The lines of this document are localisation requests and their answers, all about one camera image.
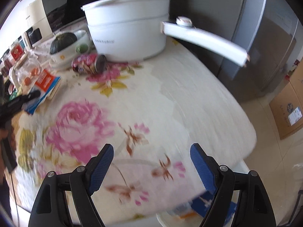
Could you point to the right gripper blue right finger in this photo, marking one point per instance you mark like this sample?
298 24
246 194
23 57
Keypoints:
206 167

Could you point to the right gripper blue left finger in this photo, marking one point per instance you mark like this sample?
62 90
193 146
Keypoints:
97 168

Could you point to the blue orange milk carton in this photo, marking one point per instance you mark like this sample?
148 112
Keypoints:
45 84

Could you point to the blue biscuit box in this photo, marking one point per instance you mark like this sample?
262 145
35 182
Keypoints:
202 204

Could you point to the person's left hand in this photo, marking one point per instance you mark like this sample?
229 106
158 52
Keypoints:
3 134

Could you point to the small orange tangerine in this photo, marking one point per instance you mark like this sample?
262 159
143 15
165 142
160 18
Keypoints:
27 81
35 72

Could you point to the glass jar with wooden lid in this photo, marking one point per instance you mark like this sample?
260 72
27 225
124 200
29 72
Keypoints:
22 69

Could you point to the red label glass jar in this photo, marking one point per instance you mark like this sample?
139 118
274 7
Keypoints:
16 51

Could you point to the cream plate under bowl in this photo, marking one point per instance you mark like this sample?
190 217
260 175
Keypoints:
60 66

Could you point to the floral tablecloth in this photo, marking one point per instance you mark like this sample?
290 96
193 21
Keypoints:
151 113

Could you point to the cream air fryer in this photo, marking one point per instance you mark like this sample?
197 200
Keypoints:
39 28

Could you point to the dark green squash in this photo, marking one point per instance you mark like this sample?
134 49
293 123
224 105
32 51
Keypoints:
62 41

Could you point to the red can near pot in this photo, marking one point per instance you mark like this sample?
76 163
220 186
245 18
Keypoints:
89 63

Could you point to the lower cardboard box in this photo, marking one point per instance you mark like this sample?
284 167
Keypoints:
286 106

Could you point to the white electric cooking pot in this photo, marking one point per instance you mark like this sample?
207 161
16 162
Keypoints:
134 30

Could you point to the dark grey refrigerator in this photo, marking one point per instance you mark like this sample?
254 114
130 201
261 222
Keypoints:
270 31

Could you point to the cream ceramic bowl with handle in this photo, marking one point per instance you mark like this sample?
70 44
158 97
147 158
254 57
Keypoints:
81 46

